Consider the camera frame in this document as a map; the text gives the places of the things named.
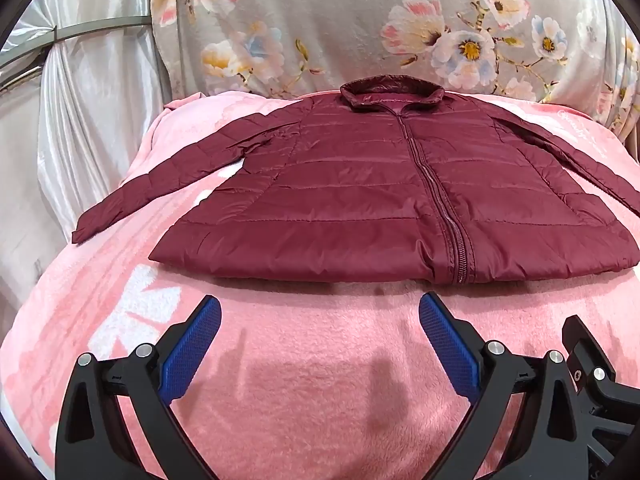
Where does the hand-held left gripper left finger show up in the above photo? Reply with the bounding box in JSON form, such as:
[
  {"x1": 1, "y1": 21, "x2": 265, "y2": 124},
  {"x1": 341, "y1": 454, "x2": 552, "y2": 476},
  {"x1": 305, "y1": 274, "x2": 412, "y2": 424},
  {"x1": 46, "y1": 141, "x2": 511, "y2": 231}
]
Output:
[{"x1": 55, "y1": 295, "x2": 222, "y2": 480}]

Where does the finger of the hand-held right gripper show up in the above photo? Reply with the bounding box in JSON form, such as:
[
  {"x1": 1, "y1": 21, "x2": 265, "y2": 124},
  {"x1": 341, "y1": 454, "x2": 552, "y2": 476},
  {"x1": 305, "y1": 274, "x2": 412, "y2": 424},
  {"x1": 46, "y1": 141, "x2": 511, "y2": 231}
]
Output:
[{"x1": 562, "y1": 315, "x2": 640, "y2": 480}]

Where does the grey floral bedsheet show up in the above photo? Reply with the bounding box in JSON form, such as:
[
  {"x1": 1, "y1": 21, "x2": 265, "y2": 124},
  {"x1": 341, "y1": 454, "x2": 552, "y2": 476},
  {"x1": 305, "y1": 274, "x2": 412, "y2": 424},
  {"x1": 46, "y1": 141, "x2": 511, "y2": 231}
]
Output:
[{"x1": 150, "y1": 0, "x2": 640, "y2": 146}]

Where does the maroon puffer jacket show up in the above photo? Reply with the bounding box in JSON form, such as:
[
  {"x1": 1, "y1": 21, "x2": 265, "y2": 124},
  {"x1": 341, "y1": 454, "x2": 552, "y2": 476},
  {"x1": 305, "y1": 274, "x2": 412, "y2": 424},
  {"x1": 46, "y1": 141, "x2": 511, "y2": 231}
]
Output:
[{"x1": 71, "y1": 77, "x2": 640, "y2": 287}]

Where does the pink fleece blanket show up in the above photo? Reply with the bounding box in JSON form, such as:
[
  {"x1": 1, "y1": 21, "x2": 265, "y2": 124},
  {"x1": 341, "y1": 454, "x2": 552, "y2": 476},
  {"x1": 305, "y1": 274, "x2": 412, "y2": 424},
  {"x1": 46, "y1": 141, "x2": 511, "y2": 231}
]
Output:
[{"x1": 0, "y1": 87, "x2": 640, "y2": 480}]

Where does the grey metal rail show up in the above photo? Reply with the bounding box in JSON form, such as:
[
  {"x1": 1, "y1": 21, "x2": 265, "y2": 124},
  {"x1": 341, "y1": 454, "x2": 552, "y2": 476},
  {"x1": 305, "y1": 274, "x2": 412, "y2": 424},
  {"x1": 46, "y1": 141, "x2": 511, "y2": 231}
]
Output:
[{"x1": 0, "y1": 16, "x2": 153, "y2": 73}]

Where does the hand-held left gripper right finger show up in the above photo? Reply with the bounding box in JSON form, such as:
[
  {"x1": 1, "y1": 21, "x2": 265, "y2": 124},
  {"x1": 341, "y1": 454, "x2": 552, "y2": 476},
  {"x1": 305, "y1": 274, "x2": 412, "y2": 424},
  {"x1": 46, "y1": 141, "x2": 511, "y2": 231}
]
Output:
[{"x1": 419, "y1": 291, "x2": 596, "y2": 480}]

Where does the white satin curtain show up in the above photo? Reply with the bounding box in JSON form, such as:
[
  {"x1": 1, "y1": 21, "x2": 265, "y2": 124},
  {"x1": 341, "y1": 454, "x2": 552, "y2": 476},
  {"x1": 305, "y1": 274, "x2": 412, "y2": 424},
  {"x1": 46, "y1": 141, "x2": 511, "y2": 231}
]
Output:
[{"x1": 0, "y1": 0, "x2": 173, "y2": 321}]

